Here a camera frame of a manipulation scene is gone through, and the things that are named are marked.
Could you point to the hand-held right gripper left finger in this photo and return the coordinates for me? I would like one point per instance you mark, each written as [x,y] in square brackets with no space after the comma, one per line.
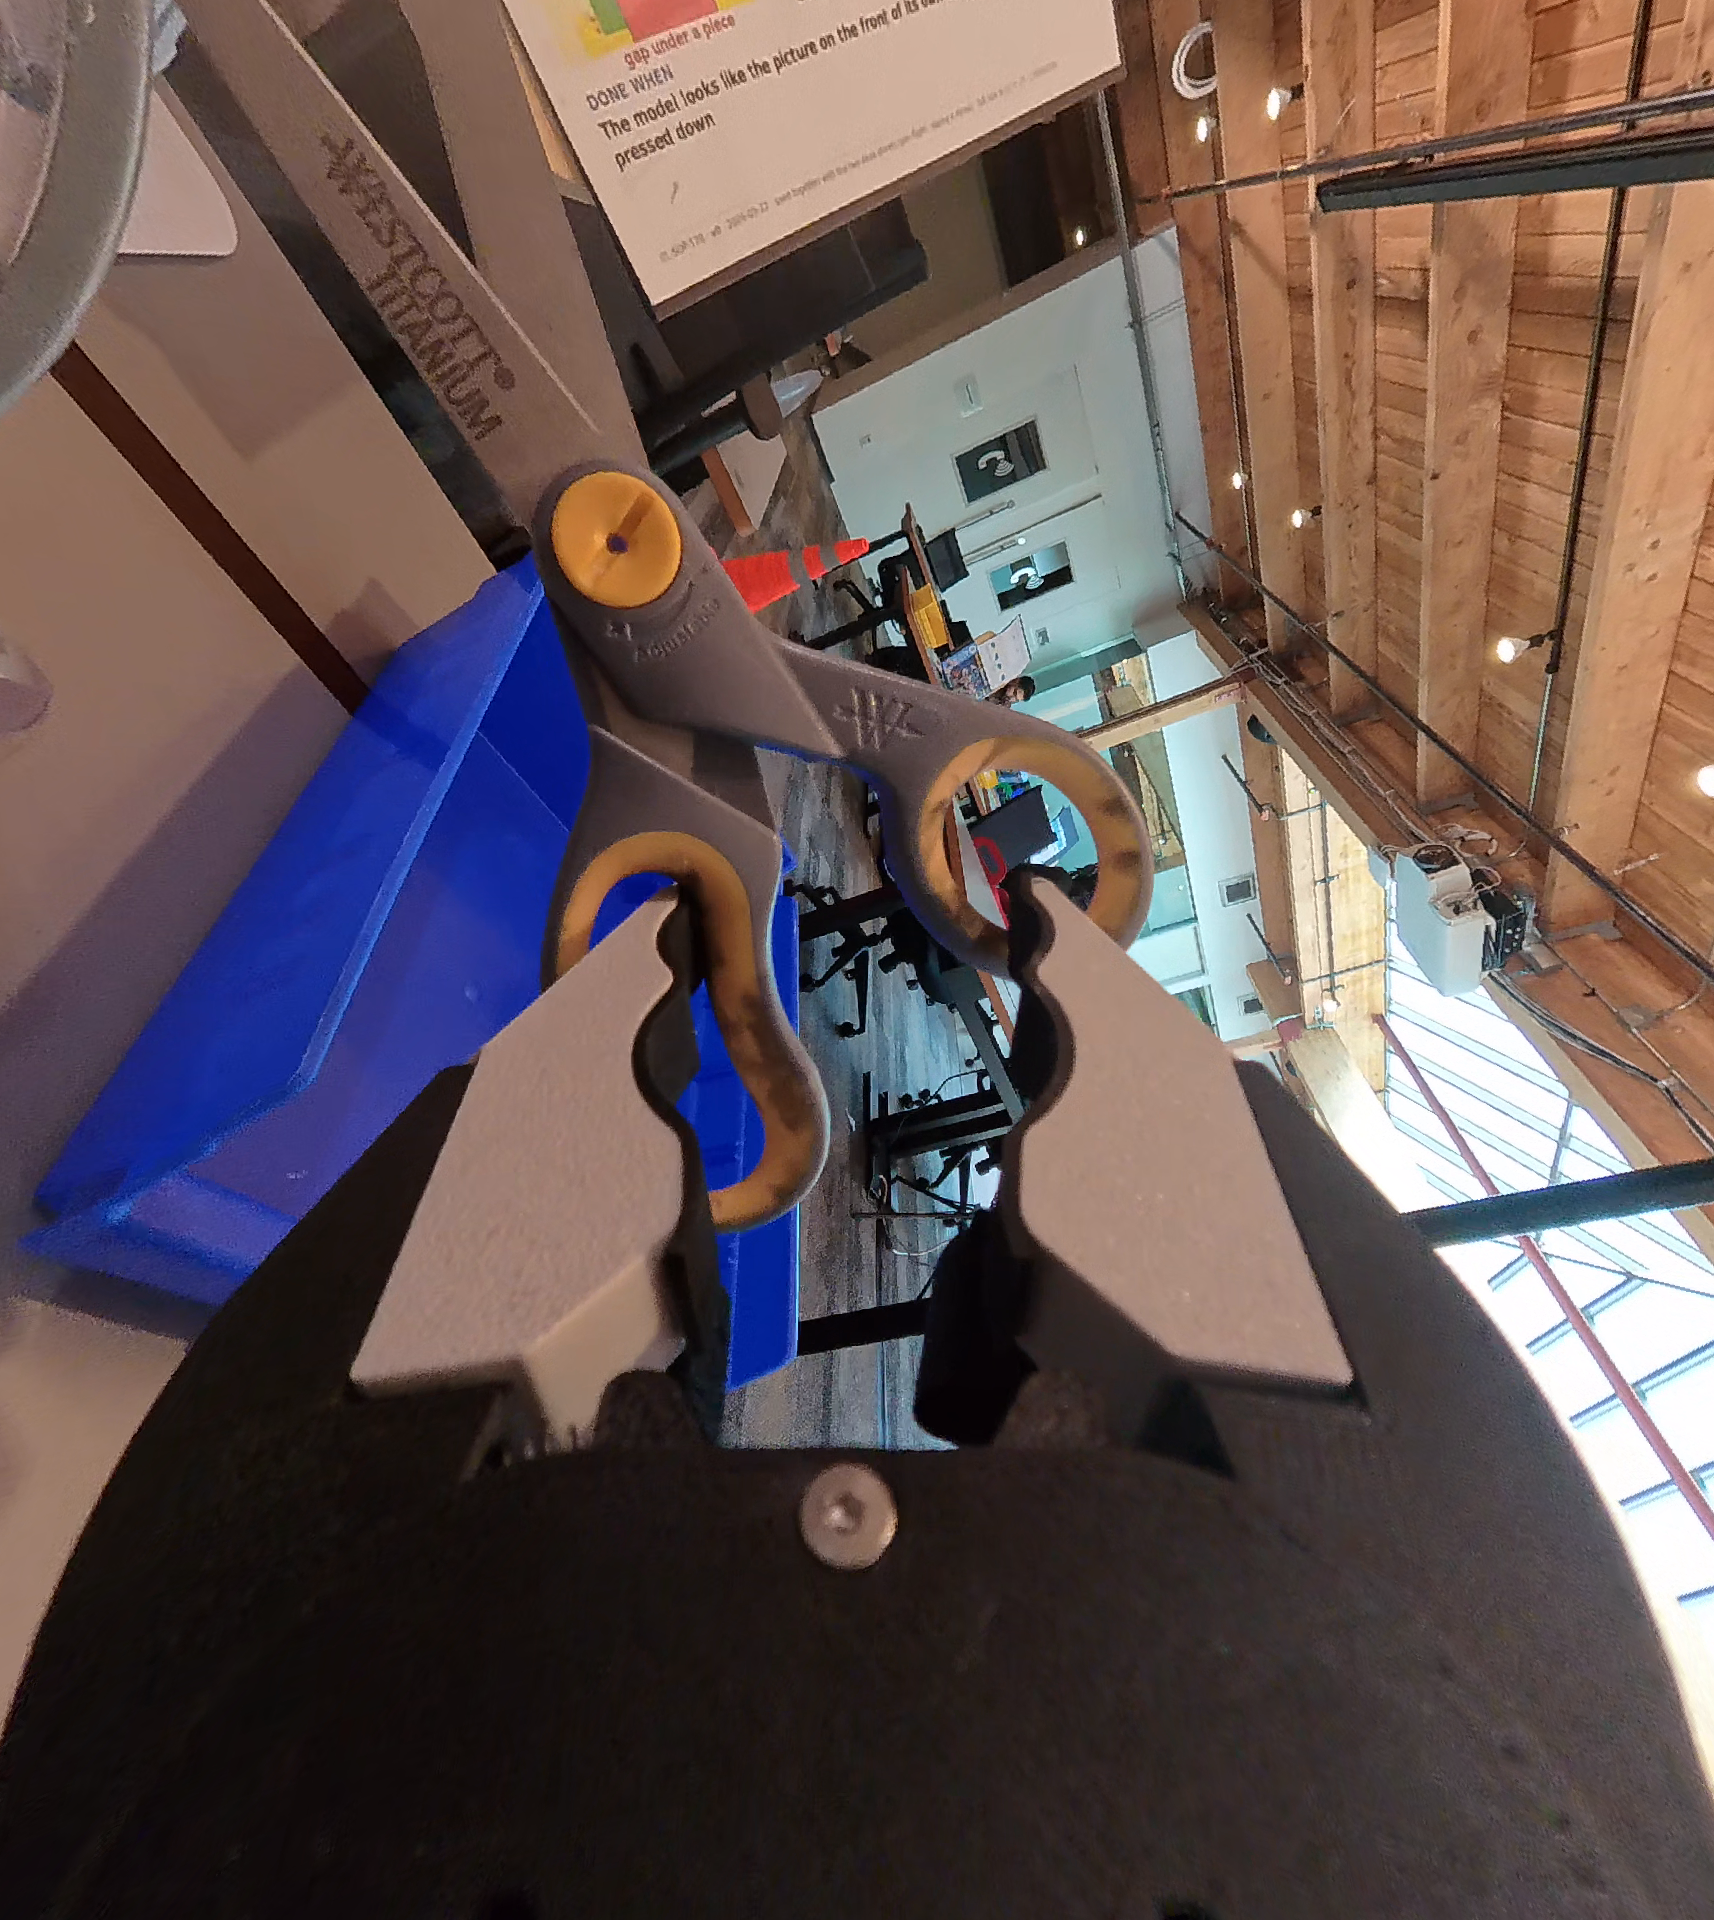
[528,1203]

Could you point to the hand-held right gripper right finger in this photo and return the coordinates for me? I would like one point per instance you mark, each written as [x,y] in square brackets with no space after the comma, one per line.
[1188,1203]

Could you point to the clear maze ball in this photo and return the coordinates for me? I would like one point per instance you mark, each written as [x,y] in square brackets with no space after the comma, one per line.
[17,271]

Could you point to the blue storage bin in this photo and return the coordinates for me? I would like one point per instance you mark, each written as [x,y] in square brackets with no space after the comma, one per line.
[347,990]

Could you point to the black vertical pole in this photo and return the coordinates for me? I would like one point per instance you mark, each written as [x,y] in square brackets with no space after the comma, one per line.
[1637,1191]

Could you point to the orange object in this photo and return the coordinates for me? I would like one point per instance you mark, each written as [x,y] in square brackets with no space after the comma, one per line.
[798,577]

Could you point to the printed instruction sheet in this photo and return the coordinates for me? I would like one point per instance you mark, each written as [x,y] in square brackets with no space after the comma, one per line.
[798,121]

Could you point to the black ceiling track rail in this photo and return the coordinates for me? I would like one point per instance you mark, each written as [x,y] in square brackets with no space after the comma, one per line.
[1578,156]

